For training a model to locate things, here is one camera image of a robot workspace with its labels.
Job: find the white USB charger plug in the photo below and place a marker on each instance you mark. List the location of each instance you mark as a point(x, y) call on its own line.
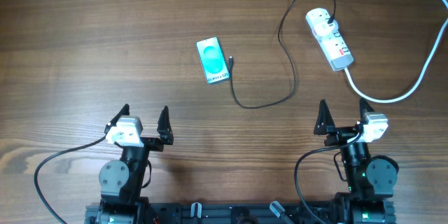
point(324, 28)

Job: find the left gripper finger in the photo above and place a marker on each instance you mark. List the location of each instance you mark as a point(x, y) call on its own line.
point(164, 128)
point(125, 111)

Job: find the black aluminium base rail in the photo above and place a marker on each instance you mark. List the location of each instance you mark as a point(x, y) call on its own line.
point(245, 213)

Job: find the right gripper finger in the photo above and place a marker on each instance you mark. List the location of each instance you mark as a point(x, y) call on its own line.
point(365, 109)
point(324, 122)

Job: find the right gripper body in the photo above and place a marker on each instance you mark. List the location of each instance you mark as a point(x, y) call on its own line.
point(341, 135)

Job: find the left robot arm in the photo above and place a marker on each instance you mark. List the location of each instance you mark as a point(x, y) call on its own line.
point(122, 180)

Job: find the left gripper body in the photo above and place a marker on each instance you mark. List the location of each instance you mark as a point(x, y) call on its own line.
point(152, 143)

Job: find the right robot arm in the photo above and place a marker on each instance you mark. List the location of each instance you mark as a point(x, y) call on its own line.
point(370, 178)

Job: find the white power strip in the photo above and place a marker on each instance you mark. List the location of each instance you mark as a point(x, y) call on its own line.
point(334, 48)

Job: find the Galaxy smartphone teal screen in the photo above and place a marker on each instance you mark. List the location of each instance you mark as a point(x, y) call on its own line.
point(213, 62)

